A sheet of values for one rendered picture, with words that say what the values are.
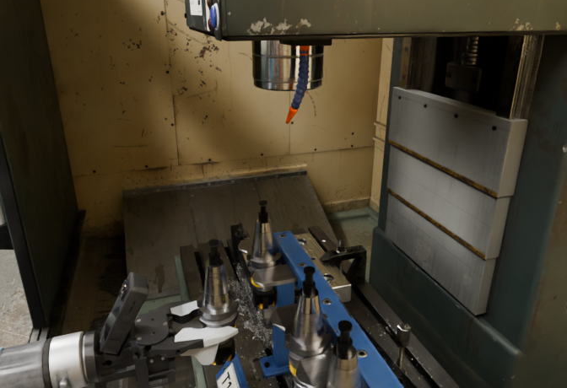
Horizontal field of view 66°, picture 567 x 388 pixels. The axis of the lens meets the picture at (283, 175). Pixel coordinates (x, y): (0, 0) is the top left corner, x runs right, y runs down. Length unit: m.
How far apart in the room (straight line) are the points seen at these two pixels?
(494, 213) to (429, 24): 0.53
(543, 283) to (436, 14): 0.66
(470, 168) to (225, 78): 1.21
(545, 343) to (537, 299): 0.15
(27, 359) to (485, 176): 0.96
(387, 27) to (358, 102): 1.54
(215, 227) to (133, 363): 1.28
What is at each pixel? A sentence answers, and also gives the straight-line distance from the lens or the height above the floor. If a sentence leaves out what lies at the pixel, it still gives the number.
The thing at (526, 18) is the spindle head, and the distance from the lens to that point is 0.90.
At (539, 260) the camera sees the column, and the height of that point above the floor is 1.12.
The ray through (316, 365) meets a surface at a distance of 0.60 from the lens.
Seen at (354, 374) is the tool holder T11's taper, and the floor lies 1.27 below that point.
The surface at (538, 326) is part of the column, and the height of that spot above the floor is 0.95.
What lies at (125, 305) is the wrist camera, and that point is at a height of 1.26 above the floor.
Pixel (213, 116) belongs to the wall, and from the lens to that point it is 2.03.
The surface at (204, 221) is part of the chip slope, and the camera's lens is 1.97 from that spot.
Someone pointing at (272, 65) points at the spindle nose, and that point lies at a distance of 0.94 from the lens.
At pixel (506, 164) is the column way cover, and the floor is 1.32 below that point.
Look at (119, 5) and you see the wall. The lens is 1.96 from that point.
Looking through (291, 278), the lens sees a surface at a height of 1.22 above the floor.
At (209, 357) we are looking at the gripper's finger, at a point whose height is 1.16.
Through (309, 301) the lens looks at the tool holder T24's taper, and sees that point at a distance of 0.58.
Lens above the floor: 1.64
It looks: 21 degrees down
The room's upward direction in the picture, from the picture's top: straight up
